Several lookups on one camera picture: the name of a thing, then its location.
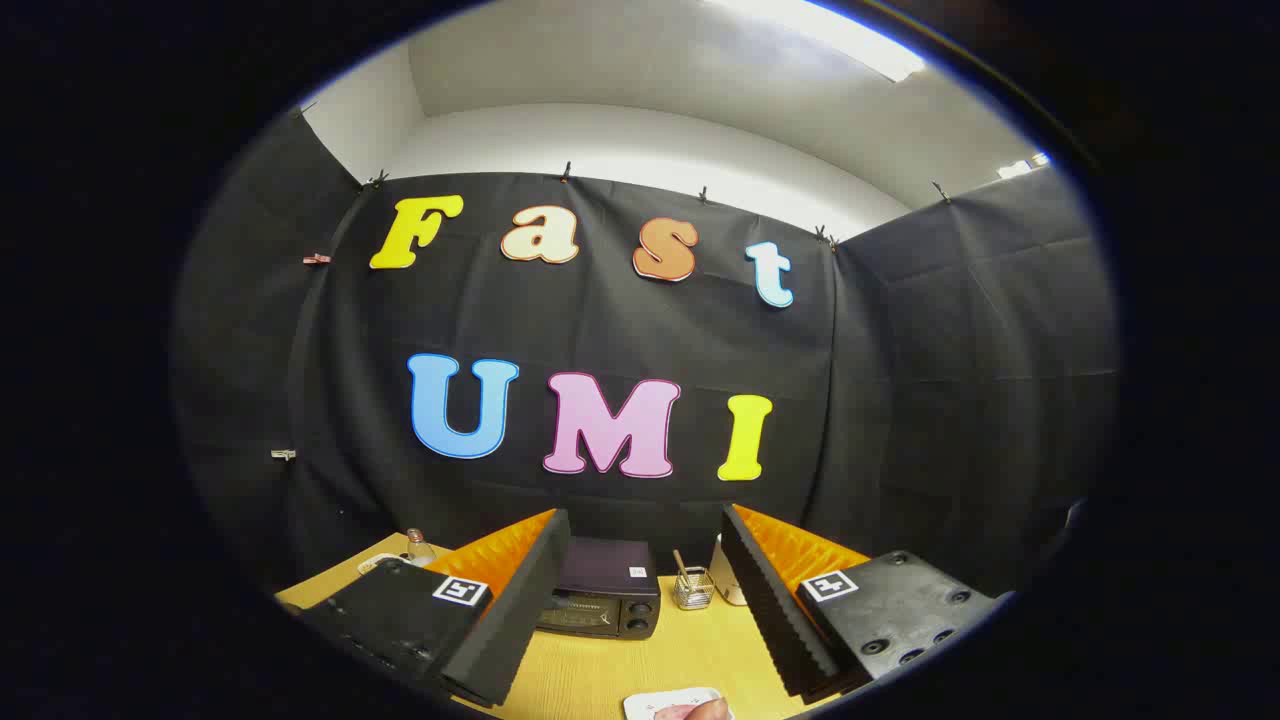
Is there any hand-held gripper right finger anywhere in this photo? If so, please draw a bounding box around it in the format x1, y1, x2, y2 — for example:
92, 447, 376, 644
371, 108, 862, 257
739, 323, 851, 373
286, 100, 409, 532
720, 503, 1001, 701

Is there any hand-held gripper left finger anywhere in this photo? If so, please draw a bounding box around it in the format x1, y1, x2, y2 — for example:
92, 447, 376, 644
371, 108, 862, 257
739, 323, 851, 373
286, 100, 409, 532
296, 508, 571, 709

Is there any black toaster oven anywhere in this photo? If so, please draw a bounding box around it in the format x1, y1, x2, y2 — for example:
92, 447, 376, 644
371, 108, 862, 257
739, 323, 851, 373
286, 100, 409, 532
535, 537, 661, 641

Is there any white square plate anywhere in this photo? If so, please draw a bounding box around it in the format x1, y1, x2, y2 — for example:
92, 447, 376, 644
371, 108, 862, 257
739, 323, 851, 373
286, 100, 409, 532
623, 687, 736, 720

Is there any cream pop-up toaster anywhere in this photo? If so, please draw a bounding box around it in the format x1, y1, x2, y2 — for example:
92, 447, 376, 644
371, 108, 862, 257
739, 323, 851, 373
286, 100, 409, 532
708, 535, 749, 607

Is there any wire mesh utensil basket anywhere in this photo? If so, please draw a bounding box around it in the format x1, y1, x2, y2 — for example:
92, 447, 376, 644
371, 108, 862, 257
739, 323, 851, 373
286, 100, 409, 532
672, 565, 716, 611

